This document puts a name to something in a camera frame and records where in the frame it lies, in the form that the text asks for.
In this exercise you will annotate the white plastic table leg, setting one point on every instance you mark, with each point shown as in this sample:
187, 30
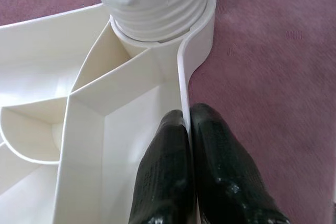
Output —
157, 3

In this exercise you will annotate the white plastic children table top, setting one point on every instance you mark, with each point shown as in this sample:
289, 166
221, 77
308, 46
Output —
39, 58

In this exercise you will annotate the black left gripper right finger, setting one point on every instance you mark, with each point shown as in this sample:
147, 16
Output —
225, 171

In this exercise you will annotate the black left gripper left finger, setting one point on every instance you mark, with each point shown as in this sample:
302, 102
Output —
165, 171

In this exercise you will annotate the maroon cloth with white stripes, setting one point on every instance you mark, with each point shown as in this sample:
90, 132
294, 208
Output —
275, 77

